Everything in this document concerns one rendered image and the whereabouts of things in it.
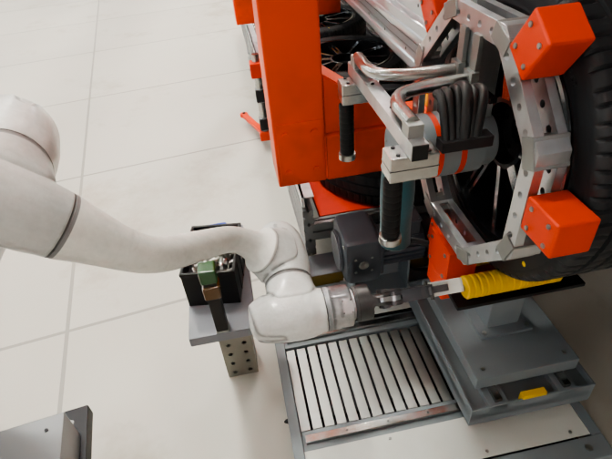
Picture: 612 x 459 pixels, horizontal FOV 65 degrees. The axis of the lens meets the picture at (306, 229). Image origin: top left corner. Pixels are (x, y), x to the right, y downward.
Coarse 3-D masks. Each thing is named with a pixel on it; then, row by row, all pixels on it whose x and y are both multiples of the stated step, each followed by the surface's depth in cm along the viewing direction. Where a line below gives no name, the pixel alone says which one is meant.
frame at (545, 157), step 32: (448, 0) 98; (480, 0) 94; (448, 32) 103; (480, 32) 88; (512, 32) 79; (416, 64) 119; (512, 64) 79; (416, 96) 123; (512, 96) 81; (544, 96) 79; (544, 128) 81; (544, 160) 78; (448, 192) 127; (544, 192) 85; (448, 224) 119; (512, 224) 88; (480, 256) 103; (512, 256) 90
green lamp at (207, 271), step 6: (198, 264) 108; (204, 264) 107; (210, 264) 107; (198, 270) 106; (204, 270) 106; (210, 270) 106; (216, 270) 108; (198, 276) 106; (204, 276) 106; (210, 276) 106; (216, 276) 107; (204, 282) 107; (210, 282) 107; (216, 282) 108
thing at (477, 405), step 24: (432, 312) 158; (432, 336) 150; (456, 360) 143; (456, 384) 136; (504, 384) 136; (528, 384) 135; (552, 384) 133; (576, 384) 134; (480, 408) 128; (504, 408) 130; (528, 408) 133
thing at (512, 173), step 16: (560, 80) 81; (496, 96) 106; (560, 96) 82; (496, 112) 110; (512, 112) 108; (512, 128) 109; (512, 144) 110; (496, 160) 110; (512, 160) 109; (464, 176) 128; (480, 176) 119; (496, 176) 111; (512, 176) 104; (464, 192) 126; (480, 192) 126; (496, 192) 112; (512, 192) 126; (480, 208) 123; (496, 208) 114; (480, 224) 119; (496, 224) 116
